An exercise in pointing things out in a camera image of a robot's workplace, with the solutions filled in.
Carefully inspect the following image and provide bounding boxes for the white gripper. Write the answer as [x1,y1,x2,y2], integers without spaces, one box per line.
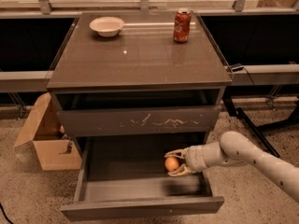
[164,146,207,176]

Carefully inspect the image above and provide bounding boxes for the black cable on floor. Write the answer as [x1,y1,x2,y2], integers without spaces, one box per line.
[0,202,15,224]

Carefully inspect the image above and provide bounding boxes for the black metal stand leg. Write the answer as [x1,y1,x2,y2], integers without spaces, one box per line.
[222,97,280,159]

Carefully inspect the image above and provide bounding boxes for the open grey middle drawer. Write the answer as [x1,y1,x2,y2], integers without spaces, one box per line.
[61,133,224,221]

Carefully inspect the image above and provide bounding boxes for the red soda can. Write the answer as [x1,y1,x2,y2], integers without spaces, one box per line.
[173,8,192,43]

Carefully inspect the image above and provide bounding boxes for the scratched grey top drawer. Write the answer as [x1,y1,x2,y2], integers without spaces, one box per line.
[57,105,221,136]

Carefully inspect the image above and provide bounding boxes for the grey drawer cabinet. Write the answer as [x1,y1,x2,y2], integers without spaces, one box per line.
[46,10,233,161]

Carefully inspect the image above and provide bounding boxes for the orange fruit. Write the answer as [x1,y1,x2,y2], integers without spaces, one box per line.
[164,157,179,172]

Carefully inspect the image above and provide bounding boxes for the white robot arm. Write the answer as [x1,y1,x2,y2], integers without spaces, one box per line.
[164,131,299,203]

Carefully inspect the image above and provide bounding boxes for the open cardboard box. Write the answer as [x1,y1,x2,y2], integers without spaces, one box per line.
[14,92,81,171]

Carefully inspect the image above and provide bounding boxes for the white paper bowl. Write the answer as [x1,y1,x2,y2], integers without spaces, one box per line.
[90,17,124,37]

